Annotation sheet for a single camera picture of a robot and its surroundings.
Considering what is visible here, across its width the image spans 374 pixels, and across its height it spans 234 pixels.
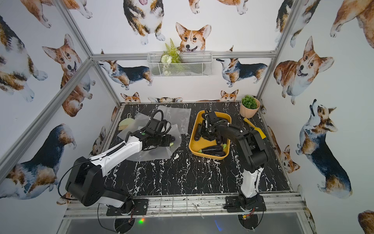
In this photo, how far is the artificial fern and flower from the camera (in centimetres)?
81

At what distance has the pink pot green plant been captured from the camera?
106 cm

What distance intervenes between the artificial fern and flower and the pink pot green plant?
540mm
